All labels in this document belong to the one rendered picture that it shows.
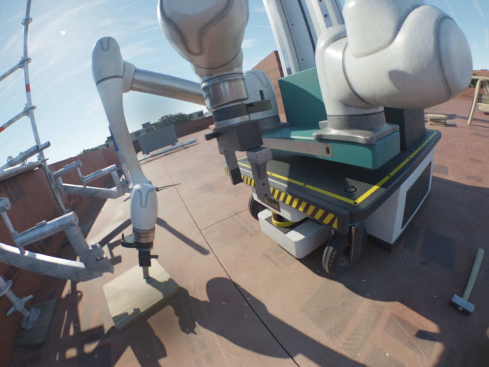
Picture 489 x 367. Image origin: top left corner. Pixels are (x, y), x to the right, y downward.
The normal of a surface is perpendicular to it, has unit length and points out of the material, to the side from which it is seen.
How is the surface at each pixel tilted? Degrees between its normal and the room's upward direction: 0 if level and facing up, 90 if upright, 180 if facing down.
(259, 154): 90
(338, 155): 90
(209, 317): 0
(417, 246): 0
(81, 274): 90
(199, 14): 123
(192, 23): 141
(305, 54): 90
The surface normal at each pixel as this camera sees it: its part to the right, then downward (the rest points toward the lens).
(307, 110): -0.87, 0.36
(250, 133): 0.43, 0.22
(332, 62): -0.99, 0.11
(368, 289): -0.23, -0.91
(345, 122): -0.74, 0.32
